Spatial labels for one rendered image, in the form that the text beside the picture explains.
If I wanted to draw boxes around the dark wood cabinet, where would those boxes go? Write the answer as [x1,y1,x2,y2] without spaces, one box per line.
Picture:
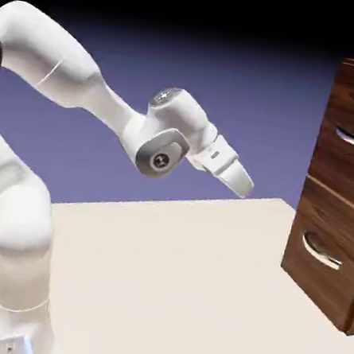
[271,52,354,337]

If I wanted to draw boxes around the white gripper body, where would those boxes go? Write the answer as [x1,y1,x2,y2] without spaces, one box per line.
[215,157,259,200]

